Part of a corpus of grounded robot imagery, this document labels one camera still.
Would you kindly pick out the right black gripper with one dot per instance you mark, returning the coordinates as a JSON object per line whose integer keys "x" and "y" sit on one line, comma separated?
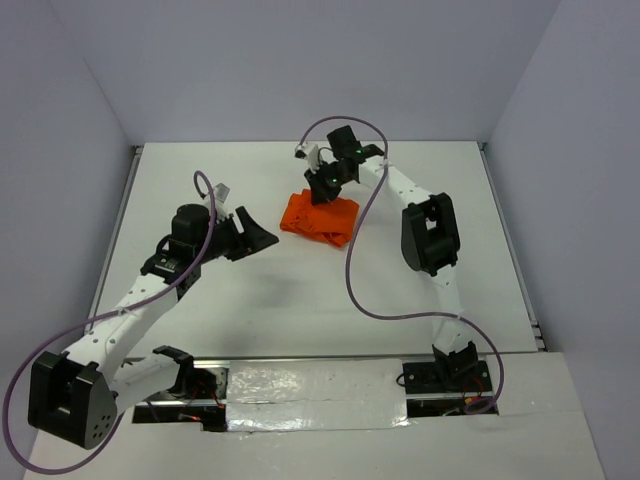
{"x": 319, "y": 193}

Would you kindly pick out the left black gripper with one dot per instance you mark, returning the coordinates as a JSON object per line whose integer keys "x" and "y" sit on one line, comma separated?
{"x": 253, "y": 238}

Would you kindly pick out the orange t-shirt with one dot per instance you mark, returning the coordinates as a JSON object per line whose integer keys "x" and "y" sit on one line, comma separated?
{"x": 332, "y": 224}

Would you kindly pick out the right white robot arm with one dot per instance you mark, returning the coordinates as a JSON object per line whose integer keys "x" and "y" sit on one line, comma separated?
{"x": 429, "y": 237}

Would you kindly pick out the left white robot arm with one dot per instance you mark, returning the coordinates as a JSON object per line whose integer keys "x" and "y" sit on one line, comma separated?
{"x": 78, "y": 394}

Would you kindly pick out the silver foil tape panel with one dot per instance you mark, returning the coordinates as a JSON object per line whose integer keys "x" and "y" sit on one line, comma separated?
{"x": 315, "y": 395}

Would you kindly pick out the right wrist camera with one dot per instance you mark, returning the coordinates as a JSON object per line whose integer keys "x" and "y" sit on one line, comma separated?
{"x": 310, "y": 153}

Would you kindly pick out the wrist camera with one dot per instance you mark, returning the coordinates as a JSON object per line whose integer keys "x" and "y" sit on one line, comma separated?
{"x": 217, "y": 198}
{"x": 310, "y": 153}

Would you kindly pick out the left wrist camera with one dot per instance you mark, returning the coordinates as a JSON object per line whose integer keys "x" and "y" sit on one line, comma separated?
{"x": 217, "y": 198}

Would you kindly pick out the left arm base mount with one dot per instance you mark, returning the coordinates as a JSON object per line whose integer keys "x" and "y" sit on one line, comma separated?
{"x": 198, "y": 396}

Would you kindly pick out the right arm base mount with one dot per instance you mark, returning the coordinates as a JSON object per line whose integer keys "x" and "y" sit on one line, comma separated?
{"x": 450, "y": 390}

